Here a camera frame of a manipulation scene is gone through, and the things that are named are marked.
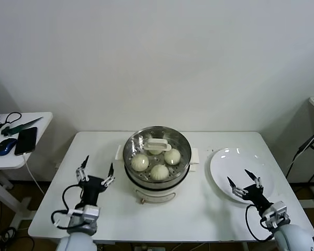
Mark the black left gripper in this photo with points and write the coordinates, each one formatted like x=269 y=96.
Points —
x=91 y=191

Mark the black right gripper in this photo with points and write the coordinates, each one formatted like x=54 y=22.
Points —
x=255 y=196

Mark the white steamed baozi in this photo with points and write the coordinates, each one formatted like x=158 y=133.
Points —
x=159 y=172
x=172 y=157
x=140 y=162
x=155 y=152

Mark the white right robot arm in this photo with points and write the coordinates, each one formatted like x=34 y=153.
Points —
x=293 y=238

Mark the stainless steel steamer basket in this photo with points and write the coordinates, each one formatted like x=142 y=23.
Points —
x=195 y=154

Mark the white round plate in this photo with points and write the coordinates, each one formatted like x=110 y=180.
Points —
x=219 y=162

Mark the white electric cooker base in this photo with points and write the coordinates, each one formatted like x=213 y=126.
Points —
x=157 y=194

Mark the white side table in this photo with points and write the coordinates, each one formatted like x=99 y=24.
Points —
x=42 y=123

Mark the black smartphone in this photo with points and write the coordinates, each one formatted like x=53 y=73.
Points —
x=26 y=141

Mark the blue computer mouse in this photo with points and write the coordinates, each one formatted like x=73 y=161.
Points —
x=5 y=147

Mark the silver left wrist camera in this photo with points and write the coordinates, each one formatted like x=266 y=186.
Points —
x=91 y=213

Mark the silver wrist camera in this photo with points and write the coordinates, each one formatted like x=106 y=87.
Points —
x=91 y=213
x=278 y=209

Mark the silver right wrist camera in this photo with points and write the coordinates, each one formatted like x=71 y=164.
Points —
x=278 y=209

